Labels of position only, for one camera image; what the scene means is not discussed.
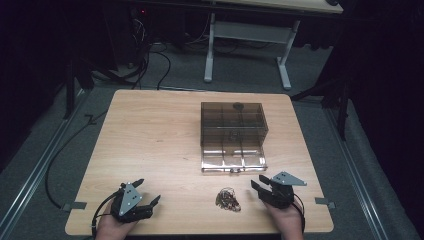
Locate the person's right hand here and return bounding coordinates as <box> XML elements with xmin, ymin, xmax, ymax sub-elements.
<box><xmin>264</xmin><ymin>199</ymin><xmax>305</xmax><ymax>240</ymax></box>

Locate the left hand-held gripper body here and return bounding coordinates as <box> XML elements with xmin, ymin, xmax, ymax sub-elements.
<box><xmin>110</xmin><ymin>181</ymin><xmax>154</xmax><ymax>224</ymax></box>

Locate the bundle of black cables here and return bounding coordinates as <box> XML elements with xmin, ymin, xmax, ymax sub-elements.
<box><xmin>89</xmin><ymin>13</ymin><xmax>173</xmax><ymax>92</ymax></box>

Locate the black stand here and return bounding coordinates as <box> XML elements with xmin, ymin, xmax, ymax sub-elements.
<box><xmin>62</xmin><ymin>58</ymin><xmax>96</xmax><ymax>120</ymax></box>
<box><xmin>290</xmin><ymin>74</ymin><xmax>352</xmax><ymax>142</ymax></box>

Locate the dark computer case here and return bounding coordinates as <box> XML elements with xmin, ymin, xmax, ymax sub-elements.
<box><xmin>103</xmin><ymin>1</ymin><xmax>151</xmax><ymax>71</ymax></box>

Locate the clear brown drawer box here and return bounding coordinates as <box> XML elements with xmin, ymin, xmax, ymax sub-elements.
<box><xmin>200</xmin><ymin>101</ymin><xmax>270</xmax><ymax>158</ymax></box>

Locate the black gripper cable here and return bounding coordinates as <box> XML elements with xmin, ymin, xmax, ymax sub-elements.
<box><xmin>91</xmin><ymin>189</ymin><xmax>122</xmax><ymax>240</ymax></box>
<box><xmin>293</xmin><ymin>193</ymin><xmax>307</xmax><ymax>234</ymax></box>

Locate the clear brown divided drawer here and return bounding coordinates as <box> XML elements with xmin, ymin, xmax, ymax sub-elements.
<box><xmin>200</xmin><ymin>147</ymin><xmax>269</xmax><ymax>174</ymax></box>

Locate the grey table bracket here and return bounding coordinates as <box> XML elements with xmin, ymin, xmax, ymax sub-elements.
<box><xmin>314</xmin><ymin>196</ymin><xmax>336</xmax><ymax>210</ymax></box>
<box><xmin>61</xmin><ymin>201</ymin><xmax>88</xmax><ymax>213</ymax></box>

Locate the long black floor cable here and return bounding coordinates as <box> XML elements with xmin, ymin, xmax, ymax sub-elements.
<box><xmin>44</xmin><ymin>109</ymin><xmax>109</xmax><ymax>210</ymax></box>

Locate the bead necklace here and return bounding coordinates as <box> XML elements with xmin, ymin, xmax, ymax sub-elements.
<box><xmin>214</xmin><ymin>187</ymin><xmax>242</xmax><ymax>213</ymax></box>

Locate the white frame desk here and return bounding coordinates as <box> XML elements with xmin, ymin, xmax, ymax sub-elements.
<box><xmin>203</xmin><ymin>0</ymin><xmax>344</xmax><ymax>91</ymax></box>

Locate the person's left hand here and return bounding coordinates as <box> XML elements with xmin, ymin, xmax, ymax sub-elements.
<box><xmin>94</xmin><ymin>199</ymin><xmax>140</xmax><ymax>240</ymax></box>

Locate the metal floor rail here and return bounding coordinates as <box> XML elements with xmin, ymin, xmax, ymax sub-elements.
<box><xmin>0</xmin><ymin>87</ymin><xmax>90</xmax><ymax>234</ymax></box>
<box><xmin>322</xmin><ymin>106</ymin><xmax>391</xmax><ymax>240</ymax></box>

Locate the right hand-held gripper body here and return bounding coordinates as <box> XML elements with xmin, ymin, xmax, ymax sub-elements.
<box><xmin>259</xmin><ymin>171</ymin><xmax>308</xmax><ymax>211</ymax></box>

